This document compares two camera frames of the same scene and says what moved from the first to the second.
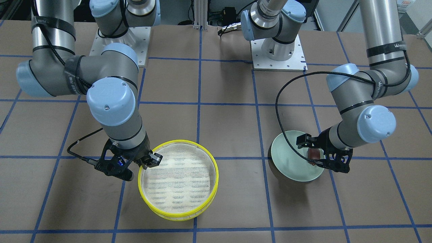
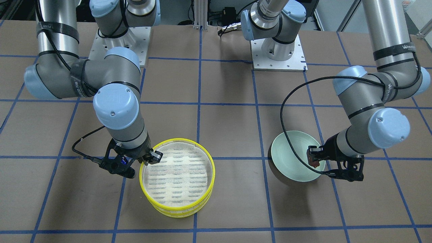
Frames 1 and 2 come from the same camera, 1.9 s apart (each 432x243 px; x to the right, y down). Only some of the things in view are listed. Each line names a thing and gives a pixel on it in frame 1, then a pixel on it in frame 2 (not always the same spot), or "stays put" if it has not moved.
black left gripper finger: (327, 165) to (318, 157)
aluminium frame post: (200, 14) stays put
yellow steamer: (183, 185) stays put
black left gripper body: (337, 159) to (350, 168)
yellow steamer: (179, 201) stays put
